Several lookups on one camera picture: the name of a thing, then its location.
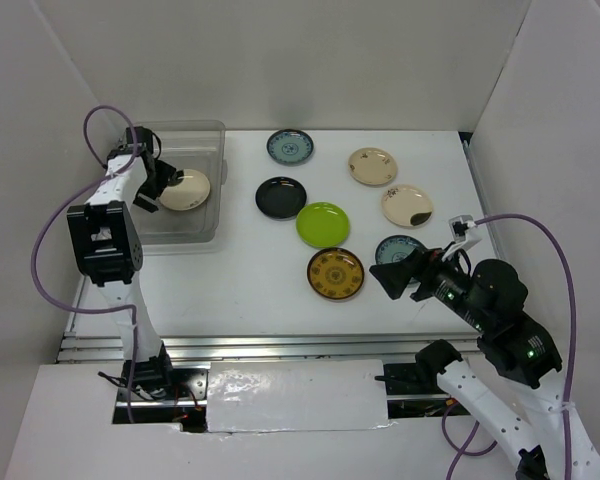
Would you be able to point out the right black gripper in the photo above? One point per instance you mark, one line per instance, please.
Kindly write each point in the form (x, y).
(422, 264)

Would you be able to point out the lime green plate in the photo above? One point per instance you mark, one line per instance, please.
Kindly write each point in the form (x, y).
(322, 225)

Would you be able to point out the cream plate black patch right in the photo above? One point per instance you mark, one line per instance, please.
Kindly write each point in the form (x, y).
(406, 206)

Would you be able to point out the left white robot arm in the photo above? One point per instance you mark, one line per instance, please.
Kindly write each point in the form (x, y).
(109, 252)

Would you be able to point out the yellow patterned plate brown rim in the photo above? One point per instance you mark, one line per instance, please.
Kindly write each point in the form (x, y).
(335, 274)

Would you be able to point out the cream plate with floral marks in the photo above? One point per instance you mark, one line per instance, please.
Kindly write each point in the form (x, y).
(372, 166)

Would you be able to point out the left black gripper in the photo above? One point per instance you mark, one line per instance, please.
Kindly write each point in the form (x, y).
(165, 175)

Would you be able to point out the aluminium rail frame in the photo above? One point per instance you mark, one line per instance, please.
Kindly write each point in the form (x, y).
(244, 295)

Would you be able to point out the white cover sheet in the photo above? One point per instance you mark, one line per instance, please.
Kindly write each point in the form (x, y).
(296, 396)

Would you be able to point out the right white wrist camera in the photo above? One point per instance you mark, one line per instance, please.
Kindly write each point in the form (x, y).
(465, 235)

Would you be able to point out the cream plate with black patch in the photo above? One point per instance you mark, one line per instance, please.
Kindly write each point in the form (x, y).
(191, 193)

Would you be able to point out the clear plastic bin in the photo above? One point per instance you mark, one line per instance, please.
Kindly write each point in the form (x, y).
(191, 144)

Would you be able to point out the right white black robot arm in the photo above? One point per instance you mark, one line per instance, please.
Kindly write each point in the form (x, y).
(550, 441)

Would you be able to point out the blue floral plate far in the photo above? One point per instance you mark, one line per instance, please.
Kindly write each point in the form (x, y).
(290, 147)

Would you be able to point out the blue floral plate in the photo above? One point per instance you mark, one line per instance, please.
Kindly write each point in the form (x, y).
(396, 248)
(290, 147)

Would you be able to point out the black glossy plate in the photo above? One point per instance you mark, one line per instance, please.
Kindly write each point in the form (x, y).
(281, 198)

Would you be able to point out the blue floral plate near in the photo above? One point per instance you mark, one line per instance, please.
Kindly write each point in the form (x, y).
(396, 248)

